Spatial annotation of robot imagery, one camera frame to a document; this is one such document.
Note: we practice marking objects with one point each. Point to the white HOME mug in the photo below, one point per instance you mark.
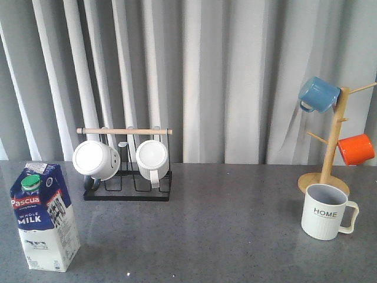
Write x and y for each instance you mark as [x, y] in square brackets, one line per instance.
[323, 211]

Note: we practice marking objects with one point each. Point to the blue white milk carton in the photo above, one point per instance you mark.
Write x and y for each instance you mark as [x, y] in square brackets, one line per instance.
[45, 217]

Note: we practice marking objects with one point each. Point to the white ribbed mug on rack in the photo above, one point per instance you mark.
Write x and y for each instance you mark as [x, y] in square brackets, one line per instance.
[152, 160]

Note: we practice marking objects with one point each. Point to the grey pleated curtain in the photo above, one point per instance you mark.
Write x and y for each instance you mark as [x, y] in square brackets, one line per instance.
[223, 75]

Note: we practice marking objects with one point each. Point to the white smiley face mug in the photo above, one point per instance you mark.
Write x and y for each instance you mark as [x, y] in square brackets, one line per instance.
[96, 161]

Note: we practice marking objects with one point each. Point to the blue enamel mug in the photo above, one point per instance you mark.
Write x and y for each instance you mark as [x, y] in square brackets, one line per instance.
[318, 95]

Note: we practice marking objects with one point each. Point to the wooden mug tree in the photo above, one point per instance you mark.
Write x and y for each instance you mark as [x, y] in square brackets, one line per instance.
[325, 177]

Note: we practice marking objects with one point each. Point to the orange enamel mug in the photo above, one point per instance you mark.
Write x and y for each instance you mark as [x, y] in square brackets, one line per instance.
[356, 149]

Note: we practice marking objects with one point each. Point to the black wire mug rack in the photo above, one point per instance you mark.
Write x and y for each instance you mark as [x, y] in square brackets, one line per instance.
[128, 184]

